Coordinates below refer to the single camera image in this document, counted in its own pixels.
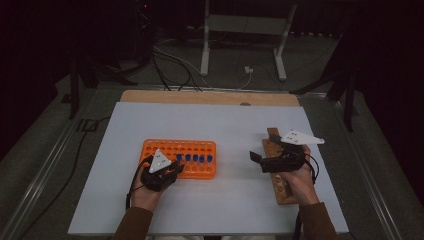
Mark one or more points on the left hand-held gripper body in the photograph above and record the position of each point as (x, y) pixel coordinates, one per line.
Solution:
(158, 163)

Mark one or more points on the white table sheet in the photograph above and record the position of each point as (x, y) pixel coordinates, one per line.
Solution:
(216, 123)

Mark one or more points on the orange plastic test tube rack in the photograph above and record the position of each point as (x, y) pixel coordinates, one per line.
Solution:
(200, 176)

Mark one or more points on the person's right hand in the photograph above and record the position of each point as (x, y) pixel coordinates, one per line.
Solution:
(300, 186)

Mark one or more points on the grey metal stand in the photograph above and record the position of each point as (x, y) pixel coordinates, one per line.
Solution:
(205, 50)

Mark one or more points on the blue-capped glass test tube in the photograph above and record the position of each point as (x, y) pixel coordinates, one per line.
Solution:
(209, 158)
(188, 157)
(202, 159)
(179, 157)
(195, 157)

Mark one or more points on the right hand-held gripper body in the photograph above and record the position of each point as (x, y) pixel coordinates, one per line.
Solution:
(300, 137)

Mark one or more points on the white plug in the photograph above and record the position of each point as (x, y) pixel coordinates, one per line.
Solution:
(248, 70)

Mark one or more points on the person's left hand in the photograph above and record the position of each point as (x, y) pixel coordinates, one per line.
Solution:
(145, 198)

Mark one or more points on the wooden test tube rack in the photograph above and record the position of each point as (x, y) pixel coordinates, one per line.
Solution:
(276, 196)

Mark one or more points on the black tripod stand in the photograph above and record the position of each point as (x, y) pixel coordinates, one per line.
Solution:
(74, 93)
(349, 106)

